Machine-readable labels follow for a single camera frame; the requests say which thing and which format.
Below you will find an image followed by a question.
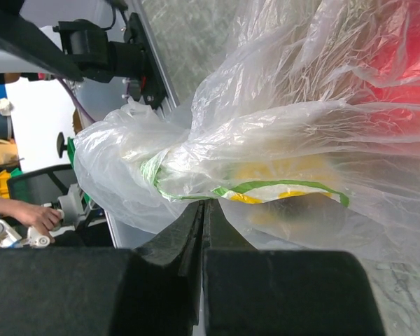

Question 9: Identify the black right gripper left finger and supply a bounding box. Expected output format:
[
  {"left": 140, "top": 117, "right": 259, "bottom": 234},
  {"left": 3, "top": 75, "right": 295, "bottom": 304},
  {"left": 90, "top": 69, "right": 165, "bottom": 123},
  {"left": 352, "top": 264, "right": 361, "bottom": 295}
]
[{"left": 0, "top": 202, "right": 204, "bottom": 335}]

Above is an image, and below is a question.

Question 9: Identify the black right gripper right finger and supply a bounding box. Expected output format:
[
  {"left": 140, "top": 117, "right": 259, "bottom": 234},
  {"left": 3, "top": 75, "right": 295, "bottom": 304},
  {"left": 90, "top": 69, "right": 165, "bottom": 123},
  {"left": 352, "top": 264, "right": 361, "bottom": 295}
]
[{"left": 203, "top": 200, "right": 385, "bottom": 335}]

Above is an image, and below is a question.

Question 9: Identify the clear lemon-print plastic bag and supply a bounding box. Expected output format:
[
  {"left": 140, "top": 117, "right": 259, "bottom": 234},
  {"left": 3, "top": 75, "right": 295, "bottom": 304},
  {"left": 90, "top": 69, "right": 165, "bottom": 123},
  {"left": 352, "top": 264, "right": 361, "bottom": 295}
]
[{"left": 74, "top": 1, "right": 420, "bottom": 262}]

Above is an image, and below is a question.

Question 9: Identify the red fake pepper bunch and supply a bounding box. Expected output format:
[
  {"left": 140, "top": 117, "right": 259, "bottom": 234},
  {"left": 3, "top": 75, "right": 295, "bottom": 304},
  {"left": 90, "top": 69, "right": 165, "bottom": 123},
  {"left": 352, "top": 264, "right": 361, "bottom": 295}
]
[{"left": 353, "top": 1, "right": 420, "bottom": 141}]

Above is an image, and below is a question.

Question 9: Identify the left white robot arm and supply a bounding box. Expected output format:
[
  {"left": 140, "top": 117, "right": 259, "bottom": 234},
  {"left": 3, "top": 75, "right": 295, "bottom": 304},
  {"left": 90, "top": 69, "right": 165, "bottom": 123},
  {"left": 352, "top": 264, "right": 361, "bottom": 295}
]
[{"left": 0, "top": 1, "right": 168, "bottom": 109}]

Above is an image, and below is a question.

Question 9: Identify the operator bare hand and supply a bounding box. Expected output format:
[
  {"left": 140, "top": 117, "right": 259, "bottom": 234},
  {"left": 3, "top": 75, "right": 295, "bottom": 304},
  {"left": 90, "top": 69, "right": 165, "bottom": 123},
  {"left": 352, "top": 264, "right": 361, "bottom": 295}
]
[{"left": 13, "top": 202, "right": 62, "bottom": 235}]

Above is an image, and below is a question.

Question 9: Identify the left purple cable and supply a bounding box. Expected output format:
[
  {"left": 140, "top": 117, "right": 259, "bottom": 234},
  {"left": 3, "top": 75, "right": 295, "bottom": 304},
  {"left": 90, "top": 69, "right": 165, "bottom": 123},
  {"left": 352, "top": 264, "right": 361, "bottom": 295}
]
[{"left": 57, "top": 77, "right": 99, "bottom": 124}]

